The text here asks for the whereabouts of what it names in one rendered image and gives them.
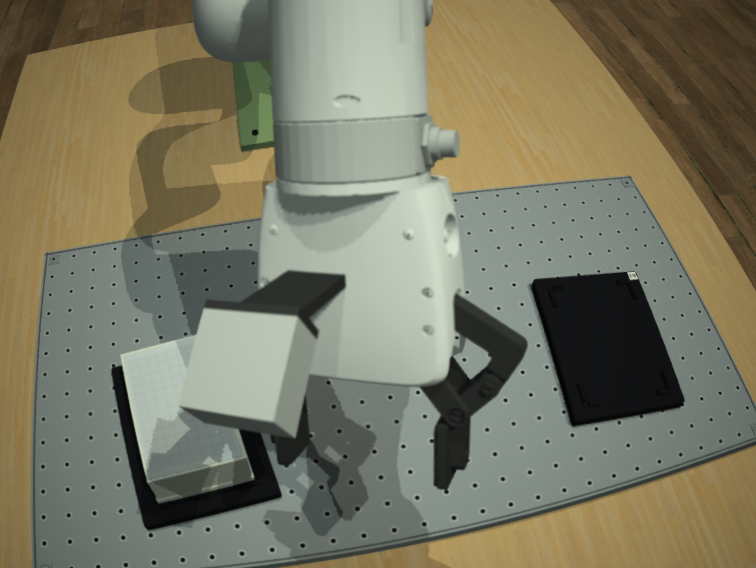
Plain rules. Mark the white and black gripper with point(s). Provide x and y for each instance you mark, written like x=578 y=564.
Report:
x=375 y=329

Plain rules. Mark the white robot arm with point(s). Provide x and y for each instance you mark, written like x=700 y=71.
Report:
x=349 y=97

